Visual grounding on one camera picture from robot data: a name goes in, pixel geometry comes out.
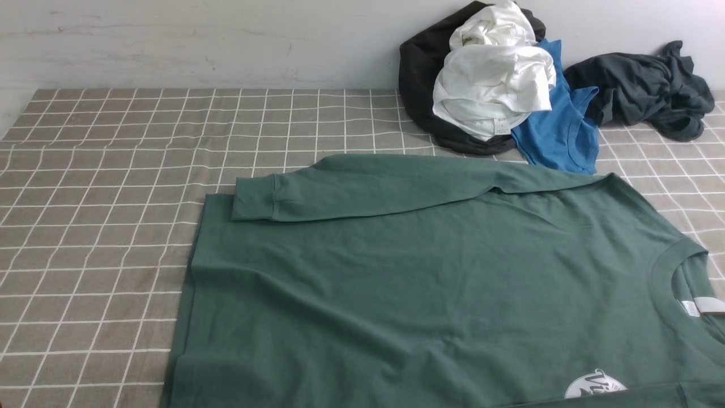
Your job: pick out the green long-sleeved shirt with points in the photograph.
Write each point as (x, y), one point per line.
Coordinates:
(420, 281)

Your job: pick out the white crumpled shirt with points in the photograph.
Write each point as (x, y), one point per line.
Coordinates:
(495, 75)

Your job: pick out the blue t-shirt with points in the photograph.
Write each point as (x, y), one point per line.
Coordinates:
(562, 138)

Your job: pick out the dark grey crumpled shirt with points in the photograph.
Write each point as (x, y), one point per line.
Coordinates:
(660, 89)

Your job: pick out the black garment under pile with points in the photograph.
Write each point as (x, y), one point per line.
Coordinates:
(421, 59)

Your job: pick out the grey checked tablecloth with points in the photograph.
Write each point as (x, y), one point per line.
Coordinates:
(102, 193)

